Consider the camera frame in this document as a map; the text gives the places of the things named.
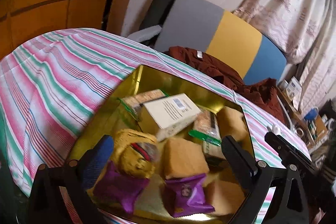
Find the large tan sponge block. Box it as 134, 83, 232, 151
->
203, 168, 245, 217

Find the purple snack packet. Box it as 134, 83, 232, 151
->
162, 173, 215, 218
93, 161, 150, 214

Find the yellow knitted toy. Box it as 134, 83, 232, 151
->
111, 128, 159, 179

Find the cracker packet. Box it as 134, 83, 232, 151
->
118, 89, 167, 119
189, 108, 222, 146

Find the white cardboard box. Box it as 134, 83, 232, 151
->
138, 93, 201, 142

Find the small green white box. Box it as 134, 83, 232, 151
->
202, 141, 226, 160

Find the wooden side shelf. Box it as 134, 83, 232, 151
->
277, 88, 330, 153

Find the white blue product box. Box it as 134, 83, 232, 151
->
285, 76, 302, 102

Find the maroon garment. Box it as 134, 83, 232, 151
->
165, 46, 286, 124

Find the striped pink green tablecloth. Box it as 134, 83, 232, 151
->
0, 27, 313, 224

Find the gold metal tin tray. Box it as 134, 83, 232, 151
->
68, 65, 242, 223

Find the pink patterned curtain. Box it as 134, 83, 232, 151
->
234, 0, 335, 114

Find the grey yellow blue chair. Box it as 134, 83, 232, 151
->
128, 0, 286, 86

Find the black rolled mat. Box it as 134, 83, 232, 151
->
139, 0, 175, 30

